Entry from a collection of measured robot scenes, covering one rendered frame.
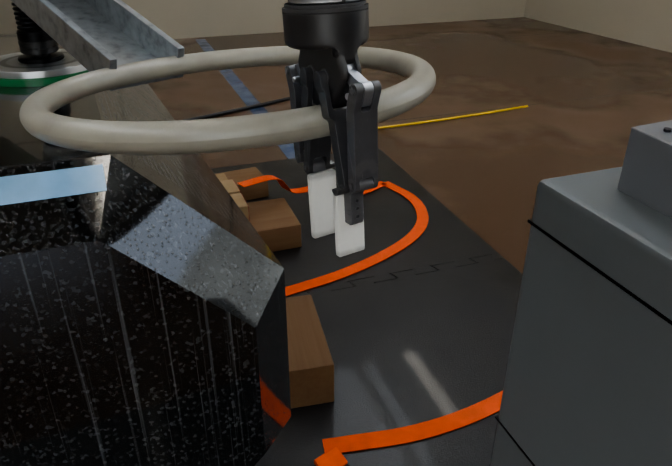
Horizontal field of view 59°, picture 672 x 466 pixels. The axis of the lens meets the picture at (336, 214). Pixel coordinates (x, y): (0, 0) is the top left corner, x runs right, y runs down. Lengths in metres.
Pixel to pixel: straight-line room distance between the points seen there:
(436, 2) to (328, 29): 6.52
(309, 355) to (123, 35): 0.83
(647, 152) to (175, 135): 0.50
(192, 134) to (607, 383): 0.52
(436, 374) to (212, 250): 0.89
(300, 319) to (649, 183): 1.06
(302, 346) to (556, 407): 0.80
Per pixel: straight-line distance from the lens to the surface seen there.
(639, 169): 0.74
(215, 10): 6.23
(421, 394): 1.57
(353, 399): 1.54
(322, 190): 0.60
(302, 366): 1.45
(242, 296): 0.91
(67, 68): 1.25
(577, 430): 0.83
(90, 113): 1.04
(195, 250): 0.87
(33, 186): 0.84
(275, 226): 2.09
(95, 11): 1.18
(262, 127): 0.53
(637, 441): 0.75
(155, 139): 0.54
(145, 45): 1.05
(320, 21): 0.51
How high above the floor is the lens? 1.09
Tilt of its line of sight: 27 degrees down
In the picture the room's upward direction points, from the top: straight up
